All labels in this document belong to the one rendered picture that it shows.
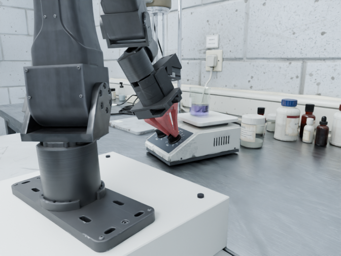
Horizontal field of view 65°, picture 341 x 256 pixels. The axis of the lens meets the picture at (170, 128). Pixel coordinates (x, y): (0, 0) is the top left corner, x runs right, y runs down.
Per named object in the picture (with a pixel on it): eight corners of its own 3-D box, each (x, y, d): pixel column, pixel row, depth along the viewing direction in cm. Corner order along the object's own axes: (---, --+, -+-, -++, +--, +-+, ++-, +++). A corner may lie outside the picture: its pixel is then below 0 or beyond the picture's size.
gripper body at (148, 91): (149, 100, 63) (133, 72, 59) (184, 94, 56) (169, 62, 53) (133, 117, 58) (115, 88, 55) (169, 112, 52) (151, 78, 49)
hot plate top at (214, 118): (198, 127, 59) (199, 123, 59) (172, 117, 69) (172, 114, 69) (240, 121, 65) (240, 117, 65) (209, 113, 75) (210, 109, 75)
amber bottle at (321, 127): (329, 146, 72) (333, 117, 70) (317, 146, 72) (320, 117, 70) (324, 142, 75) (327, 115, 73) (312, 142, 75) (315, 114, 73)
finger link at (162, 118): (167, 128, 66) (149, 95, 62) (191, 125, 61) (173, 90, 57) (152, 146, 61) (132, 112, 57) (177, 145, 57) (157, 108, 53)
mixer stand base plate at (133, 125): (137, 134, 83) (137, 131, 83) (105, 124, 97) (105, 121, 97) (202, 121, 102) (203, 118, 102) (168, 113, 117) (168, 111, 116)
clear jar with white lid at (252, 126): (248, 140, 77) (250, 113, 75) (267, 146, 72) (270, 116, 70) (235, 145, 73) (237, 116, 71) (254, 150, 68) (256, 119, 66)
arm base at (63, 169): (54, 122, 39) (-2, 132, 33) (154, 142, 26) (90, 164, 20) (61, 174, 40) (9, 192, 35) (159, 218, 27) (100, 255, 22)
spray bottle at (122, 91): (117, 100, 156) (116, 82, 153) (122, 99, 159) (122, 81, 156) (121, 101, 154) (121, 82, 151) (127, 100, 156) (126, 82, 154)
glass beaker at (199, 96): (200, 120, 63) (201, 86, 61) (183, 117, 67) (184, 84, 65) (216, 117, 67) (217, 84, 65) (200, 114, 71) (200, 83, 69)
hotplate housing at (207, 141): (169, 168, 57) (169, 131, 55) (144, 150, 68) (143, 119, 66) (247, 151, 67) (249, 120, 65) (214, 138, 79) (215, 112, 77)
